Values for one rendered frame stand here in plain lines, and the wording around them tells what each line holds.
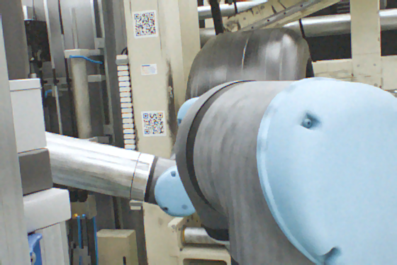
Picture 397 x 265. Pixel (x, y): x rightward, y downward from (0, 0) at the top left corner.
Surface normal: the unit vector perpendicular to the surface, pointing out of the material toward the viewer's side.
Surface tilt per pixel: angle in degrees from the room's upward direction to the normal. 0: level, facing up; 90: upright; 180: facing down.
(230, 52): 37
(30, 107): 90
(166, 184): 90
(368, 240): 83
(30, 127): 90
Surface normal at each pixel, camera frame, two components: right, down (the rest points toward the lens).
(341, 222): 0.42, -0.04
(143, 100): -0.31, 0.15
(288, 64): 0.44, -0.45
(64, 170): -0.07, 0.26
